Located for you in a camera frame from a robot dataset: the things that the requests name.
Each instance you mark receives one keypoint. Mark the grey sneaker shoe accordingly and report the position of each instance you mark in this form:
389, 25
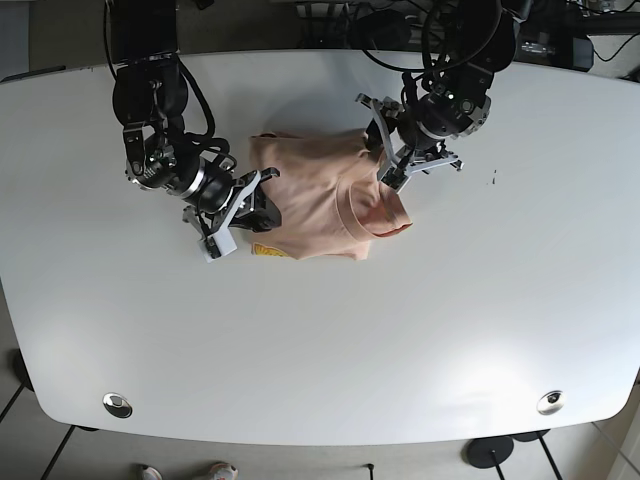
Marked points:
146, 472

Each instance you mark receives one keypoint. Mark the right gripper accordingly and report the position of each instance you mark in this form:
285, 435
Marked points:
217, 200

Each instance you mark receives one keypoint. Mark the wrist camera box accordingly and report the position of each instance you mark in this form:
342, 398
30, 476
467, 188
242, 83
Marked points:
216, 245
394, 178

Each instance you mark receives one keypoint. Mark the peach T-shirt emoji print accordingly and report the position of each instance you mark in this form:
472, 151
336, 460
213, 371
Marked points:
328, 194

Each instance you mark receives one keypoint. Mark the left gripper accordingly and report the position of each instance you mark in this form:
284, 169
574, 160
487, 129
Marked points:
394, 131

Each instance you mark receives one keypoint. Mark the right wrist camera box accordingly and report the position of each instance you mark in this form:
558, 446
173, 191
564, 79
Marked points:
216, 245

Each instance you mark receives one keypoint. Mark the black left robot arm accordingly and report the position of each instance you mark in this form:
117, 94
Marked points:
461, 50

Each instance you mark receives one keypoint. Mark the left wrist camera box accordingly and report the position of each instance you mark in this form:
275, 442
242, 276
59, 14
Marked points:
394, 178

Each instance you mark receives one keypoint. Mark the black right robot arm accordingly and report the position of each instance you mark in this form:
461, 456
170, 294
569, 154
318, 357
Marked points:
169, 129

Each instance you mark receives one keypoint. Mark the table grommet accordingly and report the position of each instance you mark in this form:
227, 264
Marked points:
551, 402
117, 406

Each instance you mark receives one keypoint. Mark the left table grommet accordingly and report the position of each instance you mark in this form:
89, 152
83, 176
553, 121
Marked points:
117, 406

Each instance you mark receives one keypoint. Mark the black round stand base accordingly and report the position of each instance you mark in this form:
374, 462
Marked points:
489, 452

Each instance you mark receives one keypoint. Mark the right table grommet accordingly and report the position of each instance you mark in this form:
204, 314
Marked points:
551, 402

